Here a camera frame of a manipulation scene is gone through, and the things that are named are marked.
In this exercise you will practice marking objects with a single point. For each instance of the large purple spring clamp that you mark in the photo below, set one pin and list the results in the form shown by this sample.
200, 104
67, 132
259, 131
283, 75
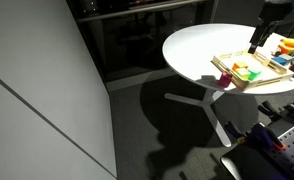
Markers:
264, 135

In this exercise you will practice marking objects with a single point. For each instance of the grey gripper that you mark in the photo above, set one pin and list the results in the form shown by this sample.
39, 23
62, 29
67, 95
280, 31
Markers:
273, 11

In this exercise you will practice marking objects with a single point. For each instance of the magenta block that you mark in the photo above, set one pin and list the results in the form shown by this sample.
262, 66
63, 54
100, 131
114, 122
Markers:
225, 80

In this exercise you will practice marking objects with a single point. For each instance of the orange toy piece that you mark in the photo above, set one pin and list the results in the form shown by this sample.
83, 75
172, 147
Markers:
284, 49

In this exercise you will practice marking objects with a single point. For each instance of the wooden slatted tray box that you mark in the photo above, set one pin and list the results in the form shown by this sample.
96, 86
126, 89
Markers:
274, 70

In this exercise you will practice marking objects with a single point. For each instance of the metal shelf rail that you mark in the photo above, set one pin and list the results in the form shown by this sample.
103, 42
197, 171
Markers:
137, 9

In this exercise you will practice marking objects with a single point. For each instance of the white table pedestal base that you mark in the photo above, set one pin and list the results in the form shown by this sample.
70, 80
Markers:
211, 111

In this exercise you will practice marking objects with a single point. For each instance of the dark spring clamp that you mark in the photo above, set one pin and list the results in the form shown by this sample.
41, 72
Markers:
267, 109

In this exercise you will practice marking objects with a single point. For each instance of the yellow-green block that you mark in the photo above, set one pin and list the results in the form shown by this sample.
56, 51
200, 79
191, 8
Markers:
243, 73

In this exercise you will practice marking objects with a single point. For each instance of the blue block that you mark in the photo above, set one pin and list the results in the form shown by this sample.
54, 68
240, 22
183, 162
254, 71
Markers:
280, 60

